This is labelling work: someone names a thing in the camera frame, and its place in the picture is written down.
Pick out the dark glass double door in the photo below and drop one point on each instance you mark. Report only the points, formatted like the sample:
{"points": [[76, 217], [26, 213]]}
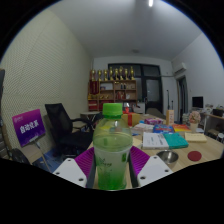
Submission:
{"points": [[153, 88]]}

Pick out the wooden shelf unit with trophies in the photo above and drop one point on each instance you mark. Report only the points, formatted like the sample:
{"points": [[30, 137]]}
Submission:
{"points": [[115, 93]]}

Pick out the white wall air conditioner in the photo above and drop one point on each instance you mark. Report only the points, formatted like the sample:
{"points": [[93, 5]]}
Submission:
{"points": [[180, 68]]}

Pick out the pink box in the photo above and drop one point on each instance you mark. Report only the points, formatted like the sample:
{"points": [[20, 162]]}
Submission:
{"points": [[153, 121]]}

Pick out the small steel cup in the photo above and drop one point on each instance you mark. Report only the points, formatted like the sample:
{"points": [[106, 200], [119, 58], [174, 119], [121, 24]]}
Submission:
{"points": [[167, 156]]}

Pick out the black computer monitor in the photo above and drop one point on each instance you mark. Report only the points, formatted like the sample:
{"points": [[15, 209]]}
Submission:
{"points": [[197, 102]]}

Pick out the black office chair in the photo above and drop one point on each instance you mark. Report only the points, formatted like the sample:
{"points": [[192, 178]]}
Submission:
{"points": [[58, 123]]}

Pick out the teal book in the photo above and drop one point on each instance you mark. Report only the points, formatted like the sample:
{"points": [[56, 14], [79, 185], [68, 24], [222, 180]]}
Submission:
{"points": [[175, 140]]}

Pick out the pink flowers in white pot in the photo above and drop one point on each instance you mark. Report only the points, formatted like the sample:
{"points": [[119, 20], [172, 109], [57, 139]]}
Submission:
{"points": [[194, 117]]}

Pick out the white book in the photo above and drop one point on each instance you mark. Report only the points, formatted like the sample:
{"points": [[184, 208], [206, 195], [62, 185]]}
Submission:
{"points": [[155, 140]]}

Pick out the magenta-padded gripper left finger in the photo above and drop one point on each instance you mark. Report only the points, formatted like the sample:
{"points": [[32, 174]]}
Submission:
{"points": [[70, 171]]}

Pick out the grey striped chair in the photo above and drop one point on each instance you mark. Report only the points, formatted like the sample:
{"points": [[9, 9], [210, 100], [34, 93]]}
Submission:
{"points": [[18, 155]]}

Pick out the green drink bottle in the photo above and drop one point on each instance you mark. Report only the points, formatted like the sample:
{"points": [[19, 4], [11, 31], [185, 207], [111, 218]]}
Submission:
{"points": [[112, 146]]}

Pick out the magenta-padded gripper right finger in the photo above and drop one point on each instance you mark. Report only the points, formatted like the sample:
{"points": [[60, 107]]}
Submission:
{"points": [[154, 169]]}

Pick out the purple sign board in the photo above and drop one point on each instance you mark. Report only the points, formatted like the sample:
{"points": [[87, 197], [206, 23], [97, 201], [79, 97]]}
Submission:
{"points": [[28, 127]]}

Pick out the standing orange card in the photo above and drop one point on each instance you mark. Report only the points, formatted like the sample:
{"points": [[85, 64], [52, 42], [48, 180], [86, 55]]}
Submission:
{"points": [[170, 117]]}

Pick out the yellow gift box, red ribbon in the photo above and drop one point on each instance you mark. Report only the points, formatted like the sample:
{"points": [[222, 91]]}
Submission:
{"points": [[135, 119]]}

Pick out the flat round red coaster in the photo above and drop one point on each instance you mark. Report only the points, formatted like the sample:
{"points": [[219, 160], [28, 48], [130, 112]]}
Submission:
{"points": [[194, 156]]}

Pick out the orange red book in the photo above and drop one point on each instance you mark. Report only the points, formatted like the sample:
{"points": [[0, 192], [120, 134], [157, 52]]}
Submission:
{"points": [[182, 128]]}

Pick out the blue patterned book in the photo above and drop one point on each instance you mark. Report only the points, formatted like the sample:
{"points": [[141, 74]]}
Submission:
{"points": [[163, 129]]}

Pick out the long wooden side desk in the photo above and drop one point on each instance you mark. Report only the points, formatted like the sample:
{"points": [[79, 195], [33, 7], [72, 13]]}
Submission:
{"points": [[215, 117]]}

